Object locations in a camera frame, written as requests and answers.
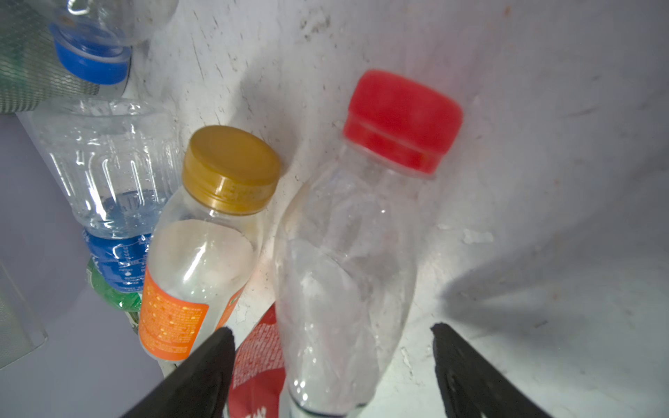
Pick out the green lined trash bin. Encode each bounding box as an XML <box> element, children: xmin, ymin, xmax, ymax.
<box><xmin>1</xmin><ymin>0</ymin><xmax>100</xmax><ymax>114</ymax></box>

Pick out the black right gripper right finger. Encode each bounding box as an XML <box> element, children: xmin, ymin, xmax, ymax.
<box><xmin>431</xmin><ymin>323</ymin><xmax>550</xmax><ymax>418</ymax></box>

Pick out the orange label bottle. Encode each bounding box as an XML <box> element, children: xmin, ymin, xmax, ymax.
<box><xmin>139</xmin><ymin>125</ymin><xmax>282</xmax><ymax>363</ymax></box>

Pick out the small blue label bottle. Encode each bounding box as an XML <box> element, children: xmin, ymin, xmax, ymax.
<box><xmin>30</xmin><ymin>98</ymin><xmax>184</xmax><ymax>294</ymax></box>

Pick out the red white label bottle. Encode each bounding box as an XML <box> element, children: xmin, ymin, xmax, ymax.
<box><xmin>224</xmin><ymin>70</ymin><xmax>463</xmax><ymax>417</ymax></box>

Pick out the green soda bottle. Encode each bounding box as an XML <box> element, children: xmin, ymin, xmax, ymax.
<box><xmin>86</xmin><ymin>258</ymin><xmax>141</xmax><ymax>313</ymax></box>

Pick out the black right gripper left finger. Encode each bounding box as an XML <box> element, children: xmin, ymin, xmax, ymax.
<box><xmin>125</xmin><ymin>327</ymin><xmax>235</xmax><ymax>418</ymax></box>

